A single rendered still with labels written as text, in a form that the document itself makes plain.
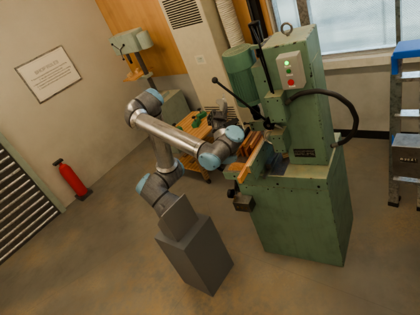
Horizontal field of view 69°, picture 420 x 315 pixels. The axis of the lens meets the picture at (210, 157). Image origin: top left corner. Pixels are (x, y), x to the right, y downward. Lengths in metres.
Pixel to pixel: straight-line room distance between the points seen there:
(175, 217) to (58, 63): 2.88
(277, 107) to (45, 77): 3.22
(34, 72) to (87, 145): 1.09
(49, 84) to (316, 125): 3.35
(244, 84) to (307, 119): 0.38
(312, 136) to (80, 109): 3.33
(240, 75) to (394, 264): 1.54
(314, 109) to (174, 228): 1.11
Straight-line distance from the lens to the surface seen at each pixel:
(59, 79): 4.32
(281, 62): 1.49
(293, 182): 1.84
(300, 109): 1.66
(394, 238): 2.51
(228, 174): 1.85
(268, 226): 2.24
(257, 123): 1.88
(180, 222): 2.04
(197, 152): 1.33
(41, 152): 4.25
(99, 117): 4.55
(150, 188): 2.01
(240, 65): 1.68
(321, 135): 1.72
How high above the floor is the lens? 1.96
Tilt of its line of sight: 31 degrees down
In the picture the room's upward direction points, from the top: 24 degrees counter-clockwise
